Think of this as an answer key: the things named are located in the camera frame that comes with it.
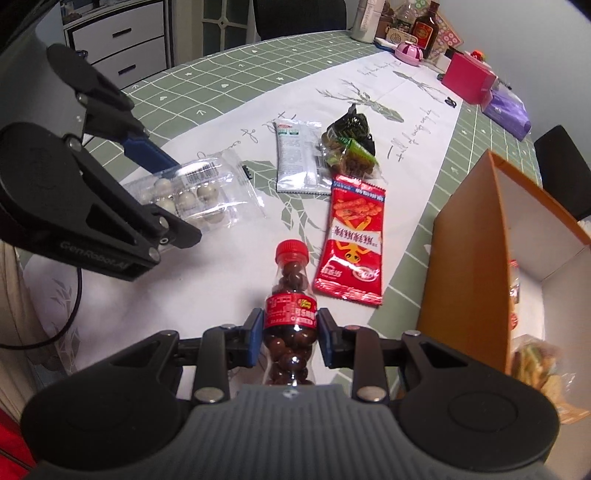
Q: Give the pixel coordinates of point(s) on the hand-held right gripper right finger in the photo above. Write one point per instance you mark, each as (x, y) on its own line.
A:
(325, 344)

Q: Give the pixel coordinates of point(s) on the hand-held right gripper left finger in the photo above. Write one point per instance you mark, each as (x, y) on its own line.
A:
(253, 344)

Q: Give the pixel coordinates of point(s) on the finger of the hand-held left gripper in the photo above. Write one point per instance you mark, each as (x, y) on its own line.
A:
(147, 148)
(180, 233)

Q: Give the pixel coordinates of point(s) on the clear pack of white balls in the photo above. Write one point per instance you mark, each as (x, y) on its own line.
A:
(203, 189)

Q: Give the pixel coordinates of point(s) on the chocolate ball bottle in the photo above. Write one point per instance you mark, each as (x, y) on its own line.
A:
(291, 304)

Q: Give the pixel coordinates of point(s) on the red snack packet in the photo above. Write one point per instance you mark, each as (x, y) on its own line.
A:
(353, 240)

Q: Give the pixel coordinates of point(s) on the white grey snack packet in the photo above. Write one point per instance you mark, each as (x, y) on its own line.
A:
(298, 157)

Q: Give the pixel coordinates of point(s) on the orange cardboard box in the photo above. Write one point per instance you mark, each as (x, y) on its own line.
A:
(466, 277)

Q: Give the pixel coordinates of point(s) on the green label nut bag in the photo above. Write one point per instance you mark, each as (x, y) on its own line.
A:
(355, 155)

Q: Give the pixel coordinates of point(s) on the dark green snack bag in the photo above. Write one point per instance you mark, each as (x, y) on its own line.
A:
(353, 124)

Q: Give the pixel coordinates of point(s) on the clear mixed snack bag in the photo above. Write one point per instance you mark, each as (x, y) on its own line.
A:
(535, 364)

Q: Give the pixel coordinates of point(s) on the white deer print table runner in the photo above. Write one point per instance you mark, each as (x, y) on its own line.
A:
(207, 115)

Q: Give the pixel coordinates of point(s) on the white drawer cabinet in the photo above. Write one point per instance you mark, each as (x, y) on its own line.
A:
(120, 32)

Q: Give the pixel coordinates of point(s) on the glass panel door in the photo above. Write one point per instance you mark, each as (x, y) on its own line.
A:
(224, 16)

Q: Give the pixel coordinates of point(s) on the black chair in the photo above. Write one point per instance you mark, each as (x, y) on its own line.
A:
(563, 143)
(300, 16)

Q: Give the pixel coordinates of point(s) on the white water bottle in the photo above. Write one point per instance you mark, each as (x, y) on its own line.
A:
(367, 21)

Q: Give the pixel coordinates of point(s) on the white blue flat box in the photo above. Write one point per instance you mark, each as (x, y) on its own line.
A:
(384, 44)

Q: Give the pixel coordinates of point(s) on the red cloth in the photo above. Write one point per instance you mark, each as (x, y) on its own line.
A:
(9, 443)

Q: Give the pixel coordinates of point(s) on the beige small radio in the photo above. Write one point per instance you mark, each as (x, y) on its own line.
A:
(398, 36)

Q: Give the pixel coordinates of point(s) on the pink round gadget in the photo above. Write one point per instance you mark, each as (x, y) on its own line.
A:
(408, 51)

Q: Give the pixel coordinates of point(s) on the clear plastic bottle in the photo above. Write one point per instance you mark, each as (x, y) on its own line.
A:
(406, 14)

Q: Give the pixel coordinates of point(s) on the purple tissue pack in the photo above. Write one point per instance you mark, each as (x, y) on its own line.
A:
(505, 110)

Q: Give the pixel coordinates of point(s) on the brown glass bottle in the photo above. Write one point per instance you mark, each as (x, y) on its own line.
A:
(425, 30)

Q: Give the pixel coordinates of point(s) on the pink gift box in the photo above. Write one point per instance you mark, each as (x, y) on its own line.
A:
(466, 76)

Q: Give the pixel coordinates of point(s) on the dotted sticker card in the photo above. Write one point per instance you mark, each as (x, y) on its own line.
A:
(450, 32)

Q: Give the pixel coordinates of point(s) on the small red ornament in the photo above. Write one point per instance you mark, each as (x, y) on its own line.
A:
(478, 55)

